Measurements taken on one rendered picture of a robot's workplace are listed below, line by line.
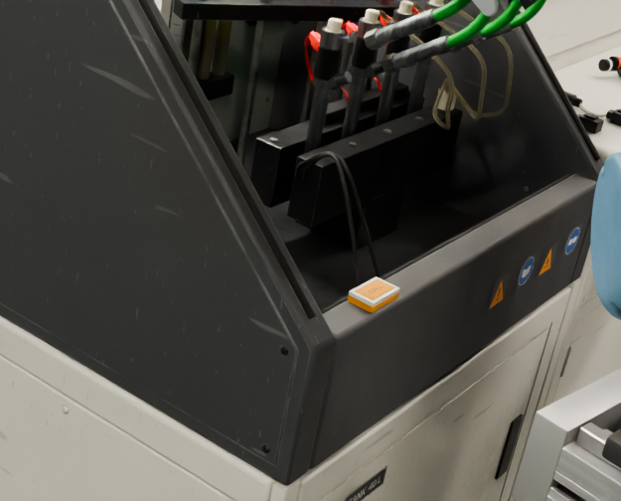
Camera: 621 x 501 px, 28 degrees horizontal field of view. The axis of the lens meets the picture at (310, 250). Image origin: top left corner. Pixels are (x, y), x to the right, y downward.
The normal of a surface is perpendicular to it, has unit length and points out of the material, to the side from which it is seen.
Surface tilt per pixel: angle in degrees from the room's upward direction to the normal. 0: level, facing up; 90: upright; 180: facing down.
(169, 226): 90
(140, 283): 90
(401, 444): 90
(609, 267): 97
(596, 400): 0
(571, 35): 76
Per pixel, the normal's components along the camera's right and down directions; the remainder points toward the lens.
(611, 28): 0.82, 0.16
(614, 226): -1.00, -0.04
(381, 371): 0.80, 0.39
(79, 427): -0.58, 0.28
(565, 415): 0.17, -0.88
